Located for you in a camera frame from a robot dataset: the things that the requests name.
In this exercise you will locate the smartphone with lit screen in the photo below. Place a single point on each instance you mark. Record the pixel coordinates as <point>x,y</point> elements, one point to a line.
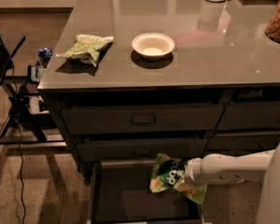
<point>35,73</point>

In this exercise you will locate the top left drawer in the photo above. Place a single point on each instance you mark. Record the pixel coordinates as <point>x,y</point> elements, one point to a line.
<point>141,118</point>

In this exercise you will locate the middle right drawer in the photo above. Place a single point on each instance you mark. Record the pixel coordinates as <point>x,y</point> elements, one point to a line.
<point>237,144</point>

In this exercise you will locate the top right drawer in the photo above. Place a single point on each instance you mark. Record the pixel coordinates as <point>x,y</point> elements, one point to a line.
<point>255,115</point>

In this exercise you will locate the dark grey drawer cabinet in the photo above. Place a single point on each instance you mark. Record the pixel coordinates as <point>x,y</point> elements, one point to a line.
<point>219,49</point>

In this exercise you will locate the green dang rice chip bag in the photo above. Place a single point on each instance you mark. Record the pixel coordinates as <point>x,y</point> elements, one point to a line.
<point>166,172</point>

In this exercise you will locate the open bottom left drawer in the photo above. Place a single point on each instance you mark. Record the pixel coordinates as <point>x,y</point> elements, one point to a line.
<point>120,194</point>

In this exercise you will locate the light green snack bag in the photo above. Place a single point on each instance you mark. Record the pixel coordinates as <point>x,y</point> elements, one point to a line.
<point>87,48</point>

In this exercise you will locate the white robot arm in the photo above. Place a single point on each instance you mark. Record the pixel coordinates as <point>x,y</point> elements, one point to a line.
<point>218,169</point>

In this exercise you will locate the white paper bowl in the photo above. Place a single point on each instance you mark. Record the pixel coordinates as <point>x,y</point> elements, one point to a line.
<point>153,46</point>

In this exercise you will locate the dark peatos snack bag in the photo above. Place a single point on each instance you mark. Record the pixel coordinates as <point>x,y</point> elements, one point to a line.
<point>256,95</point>

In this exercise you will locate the middle left drawer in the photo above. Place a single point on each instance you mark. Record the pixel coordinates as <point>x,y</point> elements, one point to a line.
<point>115,150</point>

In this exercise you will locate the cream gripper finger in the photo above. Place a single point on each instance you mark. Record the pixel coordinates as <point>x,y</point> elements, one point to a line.
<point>181,185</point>

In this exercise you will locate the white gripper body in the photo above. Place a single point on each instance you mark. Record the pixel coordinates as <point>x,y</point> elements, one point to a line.
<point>193,171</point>

